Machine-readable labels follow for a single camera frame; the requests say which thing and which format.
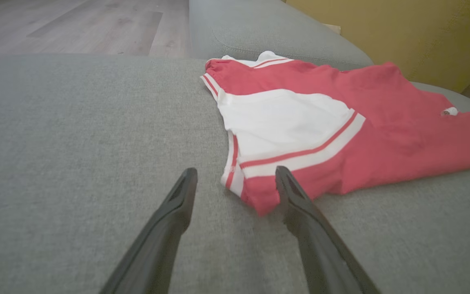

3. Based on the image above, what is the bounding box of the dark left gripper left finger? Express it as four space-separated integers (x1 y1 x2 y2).
98 167 198 294

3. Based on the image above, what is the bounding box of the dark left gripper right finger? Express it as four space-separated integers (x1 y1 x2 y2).
275 165 380 294

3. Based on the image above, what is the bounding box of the red and white garment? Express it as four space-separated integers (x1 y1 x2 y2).
200 51 470 217

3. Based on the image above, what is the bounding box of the large grey sofa chaise cushion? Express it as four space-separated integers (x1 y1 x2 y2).
0 53 470 294

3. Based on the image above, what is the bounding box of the grey sofa seat cushion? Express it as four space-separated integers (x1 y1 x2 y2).
189 0 374 71

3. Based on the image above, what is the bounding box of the yellow sofa backrest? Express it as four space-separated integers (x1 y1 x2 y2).
286 0 470 94

